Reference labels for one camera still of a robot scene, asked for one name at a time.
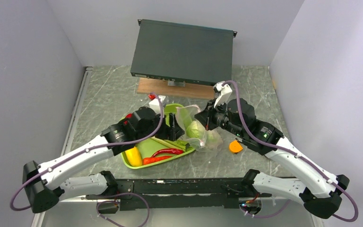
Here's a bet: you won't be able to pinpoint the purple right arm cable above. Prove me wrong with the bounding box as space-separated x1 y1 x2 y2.
222 80 359 222

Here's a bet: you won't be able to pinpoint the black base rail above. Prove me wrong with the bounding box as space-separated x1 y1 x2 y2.
86 177 259 211

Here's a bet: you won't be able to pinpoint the green celery stalks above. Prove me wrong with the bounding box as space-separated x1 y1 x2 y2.
151 137 190 151

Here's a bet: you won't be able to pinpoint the orange pumpkin slice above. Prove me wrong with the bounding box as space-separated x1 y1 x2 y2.
228 140 243 154

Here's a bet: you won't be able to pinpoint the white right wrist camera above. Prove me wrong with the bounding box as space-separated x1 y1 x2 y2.
213 81 233 107

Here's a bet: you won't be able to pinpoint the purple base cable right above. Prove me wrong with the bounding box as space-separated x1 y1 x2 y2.
241 197 292 219

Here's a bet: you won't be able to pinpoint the yellow bell pepper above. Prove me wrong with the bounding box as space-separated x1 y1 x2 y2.
124 147 143 167

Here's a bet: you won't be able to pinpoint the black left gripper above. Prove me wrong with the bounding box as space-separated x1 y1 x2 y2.
136 111 184 142

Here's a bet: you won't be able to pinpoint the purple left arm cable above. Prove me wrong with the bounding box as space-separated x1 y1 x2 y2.
9 92 165 211

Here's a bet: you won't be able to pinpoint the dark grey rack device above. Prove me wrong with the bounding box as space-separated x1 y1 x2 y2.
130 19 237 86

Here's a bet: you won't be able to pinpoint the red tomato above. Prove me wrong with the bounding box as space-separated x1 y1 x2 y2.
123 113 133 125

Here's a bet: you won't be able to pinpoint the orange red chili pepper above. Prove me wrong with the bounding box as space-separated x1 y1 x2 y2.
143 156 172 165

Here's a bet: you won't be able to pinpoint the wooden board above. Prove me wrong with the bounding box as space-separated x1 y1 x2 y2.
136 78 215 99

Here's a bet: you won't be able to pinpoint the clear pink zip top bag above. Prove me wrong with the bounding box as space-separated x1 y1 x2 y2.
175 105 223 152

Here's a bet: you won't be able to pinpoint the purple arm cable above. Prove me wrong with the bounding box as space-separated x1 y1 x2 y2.
9 92 165 211
222 80 359 222

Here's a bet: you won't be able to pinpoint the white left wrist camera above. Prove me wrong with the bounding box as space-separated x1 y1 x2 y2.
148 93 168 114

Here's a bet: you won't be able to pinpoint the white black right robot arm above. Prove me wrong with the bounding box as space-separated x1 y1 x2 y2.
194 98 349 219

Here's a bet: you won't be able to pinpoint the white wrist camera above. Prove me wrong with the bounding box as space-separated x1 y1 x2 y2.
213 81 233 107
148 93 168 114

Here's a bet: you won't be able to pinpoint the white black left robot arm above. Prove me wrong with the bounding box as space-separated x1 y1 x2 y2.
23 107 184 213

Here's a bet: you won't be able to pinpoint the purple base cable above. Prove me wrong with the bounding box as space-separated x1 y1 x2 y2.
241 197 292 219
95 192 151 227

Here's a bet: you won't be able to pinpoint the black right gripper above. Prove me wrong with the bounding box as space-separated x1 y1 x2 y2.
194 97 245 139

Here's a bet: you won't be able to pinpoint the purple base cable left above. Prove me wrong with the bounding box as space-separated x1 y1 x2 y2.
95 192 151 227

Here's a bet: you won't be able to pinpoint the green cabbage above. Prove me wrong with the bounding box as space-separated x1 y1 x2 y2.
185 120 207 140

